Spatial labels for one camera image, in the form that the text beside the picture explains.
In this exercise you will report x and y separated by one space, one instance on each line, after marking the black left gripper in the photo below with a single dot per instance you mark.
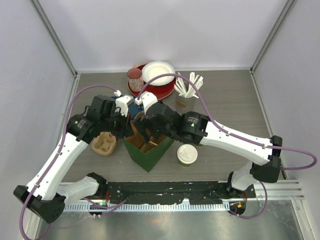
125 131

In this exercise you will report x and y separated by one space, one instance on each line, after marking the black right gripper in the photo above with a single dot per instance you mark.
142 124

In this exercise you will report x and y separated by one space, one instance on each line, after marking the blue shell-shaped dish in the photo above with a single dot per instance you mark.
134 109

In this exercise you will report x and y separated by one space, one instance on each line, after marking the cardboard cup carrier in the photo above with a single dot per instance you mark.
148 146
104 144

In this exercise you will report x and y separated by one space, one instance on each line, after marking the green brown paper bag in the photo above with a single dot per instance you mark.
147 155

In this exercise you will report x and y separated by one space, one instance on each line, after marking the white cup lid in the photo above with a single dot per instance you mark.
187 153

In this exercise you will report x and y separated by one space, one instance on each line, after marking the green paper coffee cup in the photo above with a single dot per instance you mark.
185 164

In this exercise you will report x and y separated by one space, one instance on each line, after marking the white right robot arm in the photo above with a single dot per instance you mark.
264 164

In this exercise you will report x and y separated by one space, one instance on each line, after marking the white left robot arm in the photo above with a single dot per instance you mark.
44 195

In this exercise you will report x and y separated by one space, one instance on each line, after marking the grey metal utensil tin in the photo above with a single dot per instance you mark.
184 105

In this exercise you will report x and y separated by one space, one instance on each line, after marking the bundle of wrapped white utensils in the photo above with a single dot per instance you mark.
185 89

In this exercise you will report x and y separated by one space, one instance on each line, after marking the white paper plate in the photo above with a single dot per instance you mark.
157 68

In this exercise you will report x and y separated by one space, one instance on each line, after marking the pink floral mug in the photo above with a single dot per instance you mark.
135 79

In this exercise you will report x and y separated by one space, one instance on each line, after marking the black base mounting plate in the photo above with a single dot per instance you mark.
172 192

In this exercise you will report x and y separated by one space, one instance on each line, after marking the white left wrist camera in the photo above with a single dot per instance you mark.
122 103

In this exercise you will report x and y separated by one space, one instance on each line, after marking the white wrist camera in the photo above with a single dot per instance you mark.
122 103
146 99

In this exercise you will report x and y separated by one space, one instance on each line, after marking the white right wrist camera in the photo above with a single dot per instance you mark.
146 99

